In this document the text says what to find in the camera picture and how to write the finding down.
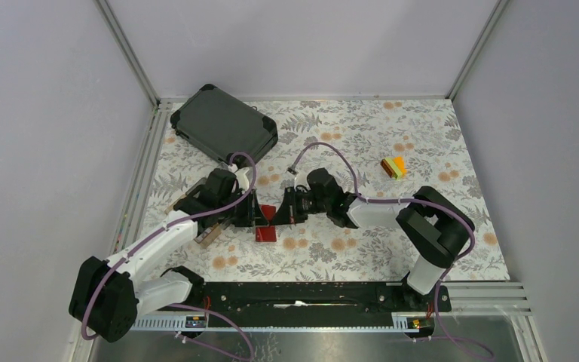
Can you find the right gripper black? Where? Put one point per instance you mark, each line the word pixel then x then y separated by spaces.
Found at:
pixel 288 212

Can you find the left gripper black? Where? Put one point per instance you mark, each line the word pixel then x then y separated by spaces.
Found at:
pixel 254 216

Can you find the red leather card holder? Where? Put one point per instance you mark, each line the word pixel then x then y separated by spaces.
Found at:
pixel 266 234

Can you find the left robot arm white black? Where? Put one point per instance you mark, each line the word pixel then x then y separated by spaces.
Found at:
pixel 111 293

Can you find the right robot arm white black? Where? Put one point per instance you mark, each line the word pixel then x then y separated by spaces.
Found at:
pixel 436 227

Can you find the clear acrylic card organizer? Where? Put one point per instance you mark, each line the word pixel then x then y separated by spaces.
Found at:
pixel 215 193

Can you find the floral patterned table mat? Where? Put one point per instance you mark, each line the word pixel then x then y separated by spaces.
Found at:
pixel 349 139

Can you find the wooden block base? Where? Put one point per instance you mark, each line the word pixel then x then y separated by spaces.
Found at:
pixel 208 236

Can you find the dark grey hard case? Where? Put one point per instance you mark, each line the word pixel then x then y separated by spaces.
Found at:
pixel 219 125

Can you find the orange green sticky note block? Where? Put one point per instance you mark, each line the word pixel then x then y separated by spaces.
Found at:
pixel 395 168

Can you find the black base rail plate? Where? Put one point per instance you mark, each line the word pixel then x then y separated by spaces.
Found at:
pixel 315 304

